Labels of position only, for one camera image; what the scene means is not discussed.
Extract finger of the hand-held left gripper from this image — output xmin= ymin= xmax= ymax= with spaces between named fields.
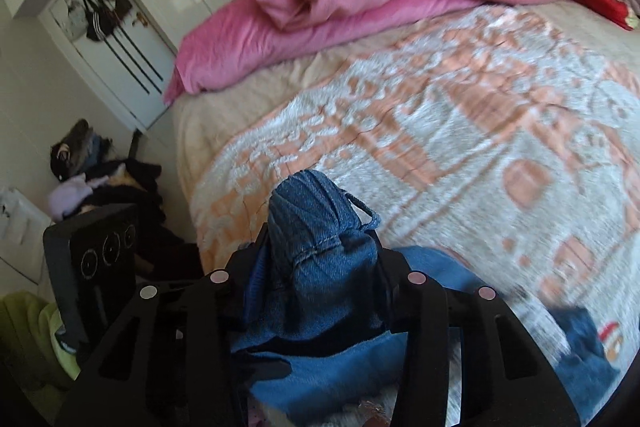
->
xmin=232 ymin=347 xmax=292 ymax=383

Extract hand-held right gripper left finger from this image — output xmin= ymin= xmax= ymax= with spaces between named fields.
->
xmin=52 ymin=222 xmax=272 ymax=427

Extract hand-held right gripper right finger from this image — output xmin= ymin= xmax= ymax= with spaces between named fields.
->
xmin=375 ymin=242 xmax=583 ymax=427

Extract blue denim pants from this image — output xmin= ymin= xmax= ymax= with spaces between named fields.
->
xmin=227 ymin=169 xmax=623 ymax=424

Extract lilac cloth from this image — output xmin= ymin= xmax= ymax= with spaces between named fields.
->
xmin=47 ymin=174 xmax=109 ymax=221

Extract pile of dark clothes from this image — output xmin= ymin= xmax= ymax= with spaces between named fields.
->
xmin=47 ymin=119 xmax=202 ymax=282

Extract black cap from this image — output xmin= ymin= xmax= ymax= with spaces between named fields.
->
xmin=50 ymin=142 xmax=82 ymax=180

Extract green cushion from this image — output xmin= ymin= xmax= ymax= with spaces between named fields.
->
xmin=0 ymin=289 xmax=82 ymax=392

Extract orange and white bedspread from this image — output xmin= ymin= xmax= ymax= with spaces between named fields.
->
xmin=170 ymin=0 xmax=640 ymax=427

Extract white door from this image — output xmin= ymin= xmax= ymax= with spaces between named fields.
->
xmin=37 ymin=0 xmax=179 ymax=132

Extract black striped bag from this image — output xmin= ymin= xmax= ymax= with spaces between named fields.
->
xmin=80 ymin=0 xmax=167 ymax=96

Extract white hanging bag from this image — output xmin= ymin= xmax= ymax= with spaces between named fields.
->
xmin=62 ymin=0 xmax=87 ymax=40

